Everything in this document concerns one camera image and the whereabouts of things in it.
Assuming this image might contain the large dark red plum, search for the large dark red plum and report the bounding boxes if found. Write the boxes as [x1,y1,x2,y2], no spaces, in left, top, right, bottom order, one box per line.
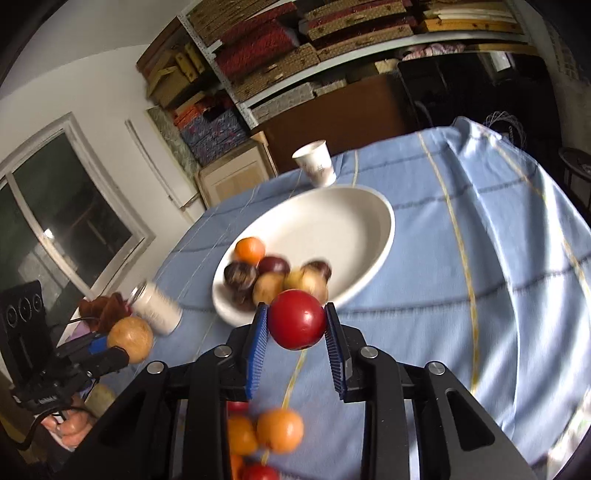
[257,256,290,275]

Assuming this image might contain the blotchy yellow pear large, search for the blotchy yellow pear large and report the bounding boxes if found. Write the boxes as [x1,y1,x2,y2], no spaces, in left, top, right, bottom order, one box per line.
[107,316,153,364]

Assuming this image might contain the beige carton box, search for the beige carton box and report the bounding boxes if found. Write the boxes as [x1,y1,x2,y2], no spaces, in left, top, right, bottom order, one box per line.
[194,131,277,209]

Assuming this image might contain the small yellow orange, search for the small yellow orange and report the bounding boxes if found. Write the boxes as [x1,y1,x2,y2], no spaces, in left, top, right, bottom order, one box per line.
[228,415,259,456]

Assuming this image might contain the blotchy yellow pear front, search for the blotchy yellow pear front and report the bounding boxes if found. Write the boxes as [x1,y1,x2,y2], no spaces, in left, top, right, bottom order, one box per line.
[283,267,329,304]

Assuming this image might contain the window with white frame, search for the window with white frame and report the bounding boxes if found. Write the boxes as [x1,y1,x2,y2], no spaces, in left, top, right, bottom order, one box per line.
[1,113,154,330]

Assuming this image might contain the blue checked tablecloth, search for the blue checked tablecloth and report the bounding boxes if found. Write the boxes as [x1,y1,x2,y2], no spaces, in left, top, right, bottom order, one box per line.
[147,118,590,479]

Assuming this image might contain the white beverage can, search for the white beverage can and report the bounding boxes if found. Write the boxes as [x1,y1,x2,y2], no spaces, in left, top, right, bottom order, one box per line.
[128,281,182,336]

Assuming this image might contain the wooden cabinet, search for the wooden cabinet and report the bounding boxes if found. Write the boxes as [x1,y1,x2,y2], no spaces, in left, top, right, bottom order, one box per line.
[258,74,418,174]

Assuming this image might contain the left hand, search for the left hand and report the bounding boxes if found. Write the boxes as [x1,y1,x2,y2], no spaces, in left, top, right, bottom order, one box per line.
[41,410,96,452]

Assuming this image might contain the round orange citrus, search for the round orange citrus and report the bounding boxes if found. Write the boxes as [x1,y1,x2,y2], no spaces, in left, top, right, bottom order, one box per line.
[256,408,304,454]

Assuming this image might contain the smooth yellow pear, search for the smooth yellow pear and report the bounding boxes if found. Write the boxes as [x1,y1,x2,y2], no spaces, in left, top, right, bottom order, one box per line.
[252,272,284,306]

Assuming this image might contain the red tomato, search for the red tomato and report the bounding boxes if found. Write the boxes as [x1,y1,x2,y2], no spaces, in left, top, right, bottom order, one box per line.
[267,289,327,350]
[226,401,249,415]
[239,463,280,480]

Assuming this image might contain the red tomato back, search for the red tomato back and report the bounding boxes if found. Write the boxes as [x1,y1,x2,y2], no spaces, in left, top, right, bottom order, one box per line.
[226,401,249,415]

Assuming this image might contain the white paper cup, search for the white paper cup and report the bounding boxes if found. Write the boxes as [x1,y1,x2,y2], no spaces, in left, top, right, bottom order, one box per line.
[291,140,337,187]

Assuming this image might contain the black cable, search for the black cable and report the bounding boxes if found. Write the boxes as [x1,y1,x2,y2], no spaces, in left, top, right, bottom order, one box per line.
[13,400,70,453]

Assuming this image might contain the metal storage shelf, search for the metal storage shelf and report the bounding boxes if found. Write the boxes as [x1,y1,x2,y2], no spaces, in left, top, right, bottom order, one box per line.
[135,0,537,135]

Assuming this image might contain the large mandarin with stem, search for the large mandarin with stem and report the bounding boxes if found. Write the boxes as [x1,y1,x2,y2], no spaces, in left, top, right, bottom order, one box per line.
[230,454,245,480]

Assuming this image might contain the small mandarin in dish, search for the small mandarin in dish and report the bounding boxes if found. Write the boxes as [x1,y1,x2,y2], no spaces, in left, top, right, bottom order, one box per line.
[233,237,266,266]

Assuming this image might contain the dark chocolate-coloured fruit in dish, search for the dark chocolate-coloured fruit in dish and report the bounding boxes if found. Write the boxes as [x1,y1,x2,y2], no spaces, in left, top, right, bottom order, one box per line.
[223,261,259,292]

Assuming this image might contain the dark brown fruit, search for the dark brown fruit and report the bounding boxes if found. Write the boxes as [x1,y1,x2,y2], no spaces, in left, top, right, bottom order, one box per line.
[303,259,332,282]

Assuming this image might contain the white oval serving dish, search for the white oval serving dish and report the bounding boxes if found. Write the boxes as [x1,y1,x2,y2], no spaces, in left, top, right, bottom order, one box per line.
[238,185,396,308]

